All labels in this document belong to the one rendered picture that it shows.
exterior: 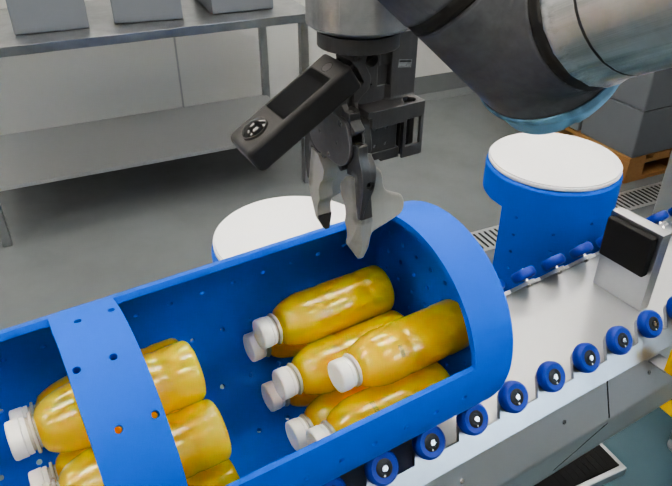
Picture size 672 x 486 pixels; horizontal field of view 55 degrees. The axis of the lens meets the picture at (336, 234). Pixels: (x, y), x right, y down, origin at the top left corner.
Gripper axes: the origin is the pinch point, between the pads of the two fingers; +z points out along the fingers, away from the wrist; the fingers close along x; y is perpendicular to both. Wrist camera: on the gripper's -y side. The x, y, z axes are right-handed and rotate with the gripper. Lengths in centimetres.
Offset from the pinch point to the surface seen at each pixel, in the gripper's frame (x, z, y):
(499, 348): -8.5, 16.8, 17.2
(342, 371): -1.2, 18.0, 0.2
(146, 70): 320, 87, 68
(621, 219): 8, 22, 62
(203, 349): 17.9, 25.0, -9.8
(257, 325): 10.5, 17.6, -4.8
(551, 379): -5.6, 32.6, 33.1
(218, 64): 315, 89, 110
